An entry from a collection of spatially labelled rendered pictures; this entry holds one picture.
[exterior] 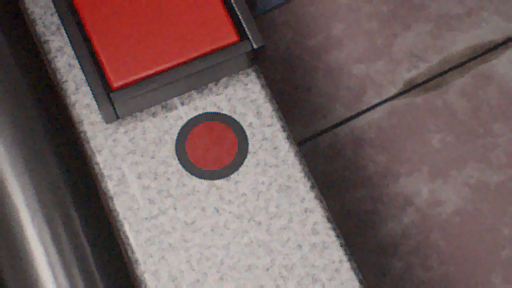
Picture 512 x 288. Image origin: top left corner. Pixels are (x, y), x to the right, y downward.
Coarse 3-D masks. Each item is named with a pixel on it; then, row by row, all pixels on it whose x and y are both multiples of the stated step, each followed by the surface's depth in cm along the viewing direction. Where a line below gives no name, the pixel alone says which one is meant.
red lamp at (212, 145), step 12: (192, 132) 41; (204, 132) 41; (216, 132) 41; (228, 132) 41; (192, 144) 41; (204, 144) 41; (216, 144) 41; (228, 144) 41; (192, 156) 41; (204, 156) 41; (216, 156) 41; (228, 156) 41; (204, 168) 41; (216, 168) 41
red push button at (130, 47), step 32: (96, 0) 42; (128, 0) 42; (160, 0) 42; (192, 0) 42; (96, 32) 42; (128, 32) 42; (160, 32) 42; (192, 32) 42; (224, 32) 42; (128, 64) 41; (160, 64) 41
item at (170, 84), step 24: (240, 0) 42; (72, 24) 42; (240, 24) 42; (240, 48) 41; (264, 48) 41; (96, 72) 41; (168, 72) 41; (192, 72) 41; (216, 72) 41; (96, 96) 40; (120, 96) 40; (144, 96) 41; (168, 96) 42
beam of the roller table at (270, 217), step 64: (64, 64) 43; (128, 128) 42; (256, 128) 41; (128, 192) 40; (192, 192) 40; (256, 192) 40; (320, 192) 41; (128, 256) 40; (192, 256) 39; (256, 256) 39; (320, 256) 39
